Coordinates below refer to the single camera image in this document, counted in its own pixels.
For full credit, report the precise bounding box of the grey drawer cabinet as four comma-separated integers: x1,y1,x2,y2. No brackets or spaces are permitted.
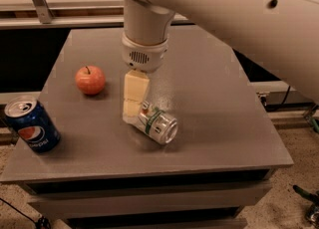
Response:
2,26,292,229

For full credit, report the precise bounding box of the red apple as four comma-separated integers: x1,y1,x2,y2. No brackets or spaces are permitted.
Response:
75,66,106,96

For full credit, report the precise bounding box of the dark tool on floor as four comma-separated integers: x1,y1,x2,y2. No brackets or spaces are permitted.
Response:
292,184,319,225

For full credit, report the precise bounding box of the metal rail shelf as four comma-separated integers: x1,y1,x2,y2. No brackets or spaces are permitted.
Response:
0,0,187,31

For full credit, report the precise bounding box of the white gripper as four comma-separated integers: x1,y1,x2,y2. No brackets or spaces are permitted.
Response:
122,33,168,124

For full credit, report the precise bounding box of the white green 7up can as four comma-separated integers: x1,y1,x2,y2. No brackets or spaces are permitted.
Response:
134,101,178,145

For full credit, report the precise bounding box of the blue pepsi can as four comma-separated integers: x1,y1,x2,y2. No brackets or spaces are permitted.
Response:
4,96,61,153

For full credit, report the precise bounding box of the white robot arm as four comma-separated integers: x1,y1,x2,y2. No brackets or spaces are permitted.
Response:
123,0,319,103

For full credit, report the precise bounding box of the black cable bottom left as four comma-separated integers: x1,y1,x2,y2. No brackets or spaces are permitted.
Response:
0,197,52,229

